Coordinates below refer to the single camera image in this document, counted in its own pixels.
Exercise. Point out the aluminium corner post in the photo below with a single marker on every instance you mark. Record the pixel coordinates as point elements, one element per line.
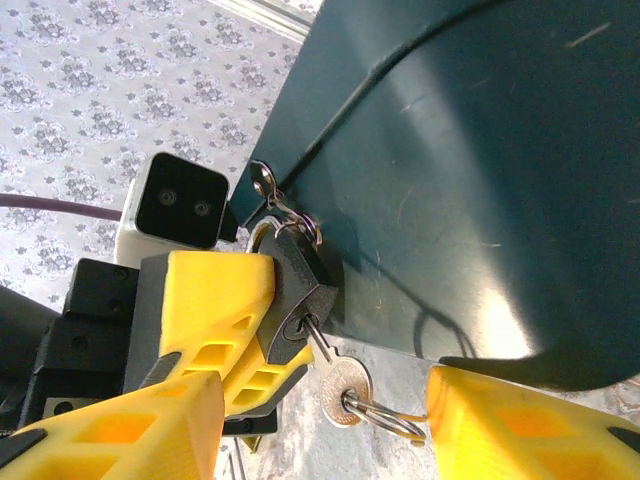
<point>270,12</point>

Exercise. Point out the starry night painted metal box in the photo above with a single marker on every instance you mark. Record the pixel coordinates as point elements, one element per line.
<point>450,175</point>

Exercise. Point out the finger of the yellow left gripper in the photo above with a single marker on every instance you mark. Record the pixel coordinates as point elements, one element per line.
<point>215,290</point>
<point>260,385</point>

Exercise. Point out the silver box hasp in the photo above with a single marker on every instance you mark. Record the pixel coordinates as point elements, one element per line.
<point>260,175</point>

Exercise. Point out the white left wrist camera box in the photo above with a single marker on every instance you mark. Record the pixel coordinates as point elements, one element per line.
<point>180,200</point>

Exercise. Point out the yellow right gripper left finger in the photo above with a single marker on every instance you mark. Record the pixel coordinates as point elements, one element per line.
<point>125,440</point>

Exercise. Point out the small silver key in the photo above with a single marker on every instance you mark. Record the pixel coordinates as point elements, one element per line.
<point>335,380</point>

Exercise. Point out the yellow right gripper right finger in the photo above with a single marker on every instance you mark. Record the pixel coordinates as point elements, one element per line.
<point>525,440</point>

